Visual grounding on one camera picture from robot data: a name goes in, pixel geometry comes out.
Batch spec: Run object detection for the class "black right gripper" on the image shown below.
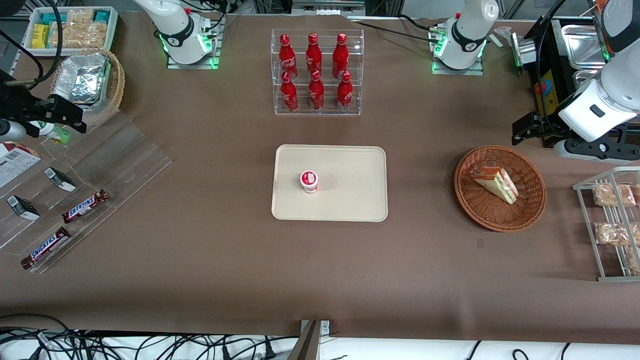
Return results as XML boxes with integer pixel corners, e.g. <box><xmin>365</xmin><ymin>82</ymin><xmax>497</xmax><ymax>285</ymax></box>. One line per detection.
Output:
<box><xmin>0</xmin><ymin>70</ymin><xmax>87</xmax><ymax>138</ymax></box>

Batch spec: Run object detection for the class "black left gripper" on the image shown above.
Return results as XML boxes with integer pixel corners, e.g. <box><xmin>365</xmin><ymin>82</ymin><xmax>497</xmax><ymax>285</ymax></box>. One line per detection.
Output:
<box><xmin>511</xmin><ymin>111</ymin><xmax>571</xmax><ymax>147</ymax></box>

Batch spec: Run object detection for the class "triangle sandwich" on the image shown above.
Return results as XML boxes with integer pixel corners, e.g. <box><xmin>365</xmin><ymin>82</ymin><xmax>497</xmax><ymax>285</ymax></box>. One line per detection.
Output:
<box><xmin>469</xmin><ymin>162</ymin><xmax>519</xmax><ymax>205</ymax></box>

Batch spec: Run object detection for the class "deep wicker basket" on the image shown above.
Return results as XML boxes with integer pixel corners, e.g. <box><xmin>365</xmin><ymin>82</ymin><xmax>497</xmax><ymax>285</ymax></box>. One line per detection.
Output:
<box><xmin>49</xmin><ymin>47</ymin><xmax>126</xmax><ymax>129</ymax></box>

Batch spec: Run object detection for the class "small steel tray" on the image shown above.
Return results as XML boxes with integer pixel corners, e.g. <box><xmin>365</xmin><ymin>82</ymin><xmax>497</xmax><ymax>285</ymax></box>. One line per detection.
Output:
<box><xmin>572</xmin><ymin>70</ymin><xmax>604</xmax><ymax>92</ymax></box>

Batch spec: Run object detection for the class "round shallow wicker basket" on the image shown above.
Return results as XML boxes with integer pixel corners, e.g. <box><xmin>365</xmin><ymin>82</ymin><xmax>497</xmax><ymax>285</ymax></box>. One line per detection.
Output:
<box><xmin>454</xmin><ymin>145</ymin><xmax>547</xmax><ymax>233</ymax></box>

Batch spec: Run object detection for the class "large steel tray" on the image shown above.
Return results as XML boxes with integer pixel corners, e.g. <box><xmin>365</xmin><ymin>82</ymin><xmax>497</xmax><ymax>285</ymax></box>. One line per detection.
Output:
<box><xmin>560</xmin><ymin>24</ymin><xmax>609</xmax><ymax>71</ymax></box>

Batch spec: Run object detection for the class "beige plastic tray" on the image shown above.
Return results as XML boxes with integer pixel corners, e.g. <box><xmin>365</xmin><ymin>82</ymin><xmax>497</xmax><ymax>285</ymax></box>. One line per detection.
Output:
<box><xmin>271</xmin><ymin>144</ymin><xmax>389</xmax><ymax>223</ymax></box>

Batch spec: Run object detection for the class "green white plastic bottle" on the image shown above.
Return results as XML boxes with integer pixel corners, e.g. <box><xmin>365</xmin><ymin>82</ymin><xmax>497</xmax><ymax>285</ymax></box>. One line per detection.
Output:
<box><xmin>29</xmin><ymin>120</ymin><xmax>72</xmax><ymax>145</ymax></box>

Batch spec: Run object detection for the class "silver foil pouch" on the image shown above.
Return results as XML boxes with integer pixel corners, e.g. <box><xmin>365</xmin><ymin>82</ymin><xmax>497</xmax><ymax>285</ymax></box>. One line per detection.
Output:
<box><xmin>53</xmin><ymin>53</ymin><xmax>111</xmax><ymax>105</ymax></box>

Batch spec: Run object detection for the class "black stand with yellow label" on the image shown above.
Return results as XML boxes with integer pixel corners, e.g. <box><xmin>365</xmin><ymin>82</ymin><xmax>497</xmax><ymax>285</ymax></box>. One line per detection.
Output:
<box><xmin>524</xmin><ymin>17</ymin><xmax>572</xmax><ymax>119</ymax></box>

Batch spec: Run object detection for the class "small black carton box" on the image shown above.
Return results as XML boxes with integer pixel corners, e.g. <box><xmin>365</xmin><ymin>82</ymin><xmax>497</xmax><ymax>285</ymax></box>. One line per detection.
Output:
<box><xmin>44</xmin><ymin>167</ymin><xmax>77</xmax><ymax>193</ymax></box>
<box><xmin>6</xmin><ymin>195</ymin><xmax>41</xmax><ymax>221</ymax></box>

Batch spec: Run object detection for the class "red white printed box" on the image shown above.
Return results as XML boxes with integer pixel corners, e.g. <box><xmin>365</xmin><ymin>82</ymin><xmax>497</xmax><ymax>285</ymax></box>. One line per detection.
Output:
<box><xmin>0</xmin><ymin>141</ymin><xmax>42</xmax><ymax>189</ymax></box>

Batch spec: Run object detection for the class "yellow snack pack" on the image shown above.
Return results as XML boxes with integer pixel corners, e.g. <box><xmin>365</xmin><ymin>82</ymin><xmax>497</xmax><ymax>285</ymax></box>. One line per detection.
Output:
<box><xmin>31</xmin><ymin>24</ymin><xmax>51</xmax><ymax>50</ymax></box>

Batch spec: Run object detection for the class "clear cracker bag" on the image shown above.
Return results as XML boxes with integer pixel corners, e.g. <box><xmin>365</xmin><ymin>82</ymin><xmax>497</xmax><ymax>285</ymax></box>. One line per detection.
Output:
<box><xmin>50</xmin><ymin>9</ymin><xmax>109</xmax><ymax>49</ymax></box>

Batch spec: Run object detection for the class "clear acrylic stepped display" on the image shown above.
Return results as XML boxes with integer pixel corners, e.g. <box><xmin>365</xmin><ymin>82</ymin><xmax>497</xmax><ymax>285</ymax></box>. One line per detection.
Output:
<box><xmin>0</xmin><ymin>112</ymin><xmax>174</xmax><ymax>275</ymax></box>

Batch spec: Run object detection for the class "white plastic bin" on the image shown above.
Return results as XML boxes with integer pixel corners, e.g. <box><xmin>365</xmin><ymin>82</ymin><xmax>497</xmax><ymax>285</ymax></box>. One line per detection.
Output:
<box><xmin>22</xmin><ymin>6</ymin><xmax>119</xmax><ymax>57</ymax></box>

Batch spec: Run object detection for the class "Snickers chocolate bar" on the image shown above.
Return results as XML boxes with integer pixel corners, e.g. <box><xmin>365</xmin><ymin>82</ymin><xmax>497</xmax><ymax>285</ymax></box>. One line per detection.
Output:
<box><xmin>20</xmin><ymin>226</ymin><xmax>72</xmax><ymax>271</ymax></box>
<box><xmin>62</xmin><ymin>189</ymin><xmax>110</xmax><ymax>224</ymax></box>

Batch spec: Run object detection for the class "clear acrylic bottle rack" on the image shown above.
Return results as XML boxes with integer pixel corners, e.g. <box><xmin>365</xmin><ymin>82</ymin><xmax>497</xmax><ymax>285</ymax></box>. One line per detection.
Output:
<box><xmin>271</xmin><ymin>28</ymin><xmax>365</xmax><ymax>117</ymax></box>

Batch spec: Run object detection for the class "red cola bottle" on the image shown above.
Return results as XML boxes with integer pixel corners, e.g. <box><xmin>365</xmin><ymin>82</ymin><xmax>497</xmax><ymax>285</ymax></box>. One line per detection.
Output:
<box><xmin>308</xmin><ymin>70</ymin><xmax>325</xmax><ymax>111</ymax></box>
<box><xmin>306</xmin><ymin>32</ymin><xmax>323</xmax><ymax>76</ymax></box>
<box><xmin>279</xmin><ymin>33</ymin><xmax>299</xmax><ymax>81</ymax></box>
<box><xmin>336</xmin><ymin>71</ymin><xmax>354</xmax><ymax>112</ymax></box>
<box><xmin>332</xmin><ymin>33</ymin><xmax>349</xmax><ymax>80</ymax></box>
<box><xmin>280</xmin><ymin>71</ymin><xmax>299</xmax><ymax>112</ymax></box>

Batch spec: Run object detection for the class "brown table cover mat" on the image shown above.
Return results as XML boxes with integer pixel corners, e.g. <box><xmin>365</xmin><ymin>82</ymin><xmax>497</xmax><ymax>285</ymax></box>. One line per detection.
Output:
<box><xmin>0</xmin><ymin>11</ymin><xmax>640</xmax><ymax>346</ymax></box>

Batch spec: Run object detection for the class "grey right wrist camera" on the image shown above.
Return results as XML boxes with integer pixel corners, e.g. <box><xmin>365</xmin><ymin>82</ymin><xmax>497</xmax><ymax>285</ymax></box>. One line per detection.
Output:
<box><xmin>0</xmin><ymin>119</ymin><xmax>27</xmax><ymax>142</ymax></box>

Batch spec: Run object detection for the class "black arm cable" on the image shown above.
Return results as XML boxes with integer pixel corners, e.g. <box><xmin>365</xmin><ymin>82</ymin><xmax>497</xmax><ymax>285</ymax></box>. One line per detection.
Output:
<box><xmin>20</xmin><ymin>0</ymin><xmax>65</xmax><ymax>92</ymax></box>
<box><xmin>534</xmin><ymin>0</ymin><xmax>571</xmax><ymax>132</ymax></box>

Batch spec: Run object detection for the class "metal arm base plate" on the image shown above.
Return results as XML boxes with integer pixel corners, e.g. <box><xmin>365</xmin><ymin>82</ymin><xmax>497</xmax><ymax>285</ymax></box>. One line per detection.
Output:
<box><xmin>166</xmin><ymin>14</ymin><xmax>227</xmax><ymax>70</ymax></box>
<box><xmin>431</xmin><ymin>21</ymin><xmax>485</xmax><ymax>76</ymax></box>

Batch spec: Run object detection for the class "white wire rack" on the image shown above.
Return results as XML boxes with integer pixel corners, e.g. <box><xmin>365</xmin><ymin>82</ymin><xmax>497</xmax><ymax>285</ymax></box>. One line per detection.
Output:
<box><xmin>572</xmin><ymin>166</ymin><xmax>640</xmax><ymax>283</ymax></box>

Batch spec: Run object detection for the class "metal mount bracket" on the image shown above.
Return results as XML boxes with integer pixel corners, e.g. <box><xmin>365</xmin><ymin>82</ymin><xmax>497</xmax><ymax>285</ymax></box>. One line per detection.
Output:
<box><xmin>287</xmin><ymin>319</ymin><xmax>331</xmax><ymax>360</ymax></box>

